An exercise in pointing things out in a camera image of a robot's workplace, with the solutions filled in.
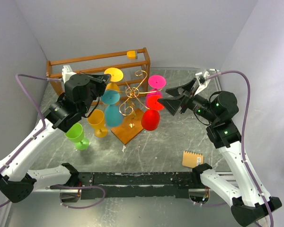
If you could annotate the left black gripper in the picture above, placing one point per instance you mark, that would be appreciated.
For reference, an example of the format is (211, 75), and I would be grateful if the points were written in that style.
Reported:
(100, 82)

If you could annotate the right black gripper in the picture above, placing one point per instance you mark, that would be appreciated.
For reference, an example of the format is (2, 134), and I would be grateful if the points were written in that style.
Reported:
(186, 99)

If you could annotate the orange wine glass front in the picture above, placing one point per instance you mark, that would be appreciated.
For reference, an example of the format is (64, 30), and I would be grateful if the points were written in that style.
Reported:
(113, 78)

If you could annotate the orange wine glass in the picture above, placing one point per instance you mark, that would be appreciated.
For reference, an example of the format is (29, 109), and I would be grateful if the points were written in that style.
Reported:
(97, 122)
(113, 78)

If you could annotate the pink wine glass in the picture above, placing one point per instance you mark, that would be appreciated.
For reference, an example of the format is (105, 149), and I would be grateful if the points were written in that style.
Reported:
(157, 83)

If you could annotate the red wine glass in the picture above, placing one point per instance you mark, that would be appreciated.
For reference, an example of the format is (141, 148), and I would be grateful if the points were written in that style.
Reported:
(151, 117)

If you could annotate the blue wine glass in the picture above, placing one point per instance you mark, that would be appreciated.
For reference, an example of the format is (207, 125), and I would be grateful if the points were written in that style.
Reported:
(113, 117)

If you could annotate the green wine glass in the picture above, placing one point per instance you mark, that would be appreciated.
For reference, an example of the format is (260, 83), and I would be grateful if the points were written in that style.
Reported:
(76, 135)

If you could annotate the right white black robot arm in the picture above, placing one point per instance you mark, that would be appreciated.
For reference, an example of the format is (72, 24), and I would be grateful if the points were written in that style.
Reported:
(249, 200)

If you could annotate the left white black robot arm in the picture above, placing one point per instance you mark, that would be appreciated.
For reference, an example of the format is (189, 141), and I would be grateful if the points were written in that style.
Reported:
(17, 181)

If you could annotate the wooden shelf rack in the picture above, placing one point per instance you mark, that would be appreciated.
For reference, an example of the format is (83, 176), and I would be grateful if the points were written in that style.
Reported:
(97, 64)

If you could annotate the yellow grey block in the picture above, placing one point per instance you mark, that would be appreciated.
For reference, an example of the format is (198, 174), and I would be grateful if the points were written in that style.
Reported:
(132, 55)

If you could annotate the brown spiral notepad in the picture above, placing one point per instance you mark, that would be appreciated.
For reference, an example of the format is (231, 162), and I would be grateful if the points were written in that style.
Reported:
(192, 159)

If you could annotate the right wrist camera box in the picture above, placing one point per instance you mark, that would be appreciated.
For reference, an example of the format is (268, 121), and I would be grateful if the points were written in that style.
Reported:
(203, 80)

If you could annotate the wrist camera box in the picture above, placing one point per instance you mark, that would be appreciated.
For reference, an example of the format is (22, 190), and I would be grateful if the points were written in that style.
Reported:
(67, 72)
(203, 80)

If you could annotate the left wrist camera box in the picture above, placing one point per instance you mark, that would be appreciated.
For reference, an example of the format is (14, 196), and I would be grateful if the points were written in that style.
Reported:
(67, 72)

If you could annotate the gold wire wine glass rack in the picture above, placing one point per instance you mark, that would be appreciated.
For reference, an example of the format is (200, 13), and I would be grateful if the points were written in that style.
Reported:
(131, 125)

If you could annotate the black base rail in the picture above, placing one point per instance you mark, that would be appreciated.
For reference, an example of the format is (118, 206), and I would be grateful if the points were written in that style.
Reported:
(140, 184)

